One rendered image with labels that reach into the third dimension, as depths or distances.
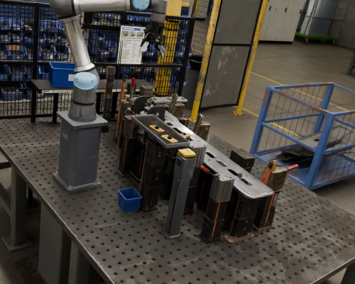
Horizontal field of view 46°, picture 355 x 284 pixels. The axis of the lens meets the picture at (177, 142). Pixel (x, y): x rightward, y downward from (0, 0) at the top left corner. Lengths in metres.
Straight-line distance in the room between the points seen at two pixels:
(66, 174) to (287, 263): 1.24
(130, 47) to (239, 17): 2.72
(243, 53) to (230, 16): 0.66
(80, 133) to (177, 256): 0.80
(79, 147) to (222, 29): 3.69
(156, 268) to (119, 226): 0.34
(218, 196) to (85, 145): 0.77
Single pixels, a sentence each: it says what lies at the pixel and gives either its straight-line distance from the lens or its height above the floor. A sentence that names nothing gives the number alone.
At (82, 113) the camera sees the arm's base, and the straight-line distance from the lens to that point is 2.25.
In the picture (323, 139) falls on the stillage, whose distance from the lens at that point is 4.07.
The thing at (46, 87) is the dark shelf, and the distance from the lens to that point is 2.98.
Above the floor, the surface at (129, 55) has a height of 1.22.
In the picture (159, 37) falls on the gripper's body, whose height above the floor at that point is 1.56.
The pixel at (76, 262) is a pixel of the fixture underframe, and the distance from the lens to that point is 2.23.
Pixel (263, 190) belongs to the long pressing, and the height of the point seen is 1.00.
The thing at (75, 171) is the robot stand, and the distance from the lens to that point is 2.35.
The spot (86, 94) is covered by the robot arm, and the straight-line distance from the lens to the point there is 2.23.
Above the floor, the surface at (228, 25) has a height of 1.30.
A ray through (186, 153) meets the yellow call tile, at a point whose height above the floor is 1.16.
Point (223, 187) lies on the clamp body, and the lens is 1.99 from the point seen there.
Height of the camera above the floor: 1.95
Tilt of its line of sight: 23 degrees down
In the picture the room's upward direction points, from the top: 10 degrees clockwise
